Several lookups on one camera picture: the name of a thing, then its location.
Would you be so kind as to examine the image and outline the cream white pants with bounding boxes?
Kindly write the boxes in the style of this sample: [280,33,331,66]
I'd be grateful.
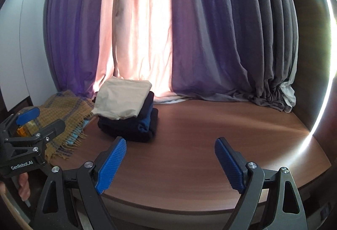
[92,77,152,120]

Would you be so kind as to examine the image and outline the person's left hand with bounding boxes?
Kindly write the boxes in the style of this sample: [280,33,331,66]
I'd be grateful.
[6,172,31,202]

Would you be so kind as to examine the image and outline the orange object behind blanket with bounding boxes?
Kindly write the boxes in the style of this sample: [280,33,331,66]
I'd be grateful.
[17,121,37,137]

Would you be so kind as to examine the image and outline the mustard plaid fringed blanket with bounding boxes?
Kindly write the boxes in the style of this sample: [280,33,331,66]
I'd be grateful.
[25,90,94,162]

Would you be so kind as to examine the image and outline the black folded garment bottom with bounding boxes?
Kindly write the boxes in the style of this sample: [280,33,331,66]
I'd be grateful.
[98,108,159,143]

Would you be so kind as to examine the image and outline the white sheer curtain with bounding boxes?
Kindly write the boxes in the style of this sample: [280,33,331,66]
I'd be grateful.
[280,54,298,113]

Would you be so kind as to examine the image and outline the blue folded garment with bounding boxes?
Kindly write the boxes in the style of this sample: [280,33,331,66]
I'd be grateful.
[137,104,153,133]

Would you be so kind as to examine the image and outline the grey purple curtain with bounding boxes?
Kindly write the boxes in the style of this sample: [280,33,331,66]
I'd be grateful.
[43,0,298,112]

